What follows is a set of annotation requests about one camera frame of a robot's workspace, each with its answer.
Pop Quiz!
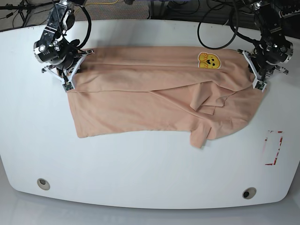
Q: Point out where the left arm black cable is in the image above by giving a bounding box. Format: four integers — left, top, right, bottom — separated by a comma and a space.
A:
196, 0, 262, 50

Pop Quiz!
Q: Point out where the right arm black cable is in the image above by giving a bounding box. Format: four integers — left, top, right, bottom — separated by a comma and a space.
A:
70, 3, 92, 51

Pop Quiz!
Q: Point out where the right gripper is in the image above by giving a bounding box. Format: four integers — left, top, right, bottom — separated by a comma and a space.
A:
41, 49, 94, 85

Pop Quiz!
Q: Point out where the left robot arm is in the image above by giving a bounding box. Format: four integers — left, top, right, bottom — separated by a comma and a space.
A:
237, 0, 293, 84

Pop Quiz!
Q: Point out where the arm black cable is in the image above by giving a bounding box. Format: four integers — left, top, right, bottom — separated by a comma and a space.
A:
196, 0, 262, 50
70, 3, 92, 51

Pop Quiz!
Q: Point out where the right table grommet hole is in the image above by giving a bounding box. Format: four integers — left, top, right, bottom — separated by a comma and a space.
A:
242, 187, 256, 200

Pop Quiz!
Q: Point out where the red tape rectangle marking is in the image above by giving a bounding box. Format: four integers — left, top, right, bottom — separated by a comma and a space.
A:
262, 130, 284, 165

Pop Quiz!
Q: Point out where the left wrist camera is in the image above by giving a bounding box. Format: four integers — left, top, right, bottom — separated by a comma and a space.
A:
252, 79, 267, 92

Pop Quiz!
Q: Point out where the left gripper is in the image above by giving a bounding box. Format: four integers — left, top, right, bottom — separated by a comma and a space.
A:
237, 48, 290, 81

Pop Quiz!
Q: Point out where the black tripod stand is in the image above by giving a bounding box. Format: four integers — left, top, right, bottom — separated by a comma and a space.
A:
0, 0, 53, 28

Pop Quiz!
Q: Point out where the yellow cable on floor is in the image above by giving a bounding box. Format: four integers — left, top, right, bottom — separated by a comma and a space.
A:
84, 0, 119, 8

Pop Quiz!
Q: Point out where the table grommet hole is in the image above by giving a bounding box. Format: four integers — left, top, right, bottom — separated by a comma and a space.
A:
37, 178, 50, 191
242, 187, 256, 200

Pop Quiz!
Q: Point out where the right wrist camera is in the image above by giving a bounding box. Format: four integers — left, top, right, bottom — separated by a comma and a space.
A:
62, 82, 74, 92

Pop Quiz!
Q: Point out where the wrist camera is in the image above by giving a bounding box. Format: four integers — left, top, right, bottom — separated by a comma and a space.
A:
252, 79, 267, 92
62, 82, 74, 92

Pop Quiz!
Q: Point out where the left table grommet hole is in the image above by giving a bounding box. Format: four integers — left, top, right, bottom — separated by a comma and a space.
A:
37, 178, 50, 191

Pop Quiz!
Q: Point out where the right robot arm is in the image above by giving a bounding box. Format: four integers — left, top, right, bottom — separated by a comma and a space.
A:
33, 0, 94, 91

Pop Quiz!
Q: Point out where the peach T-shirt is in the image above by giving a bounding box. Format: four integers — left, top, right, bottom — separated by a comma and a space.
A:
67, 46, 264, 148

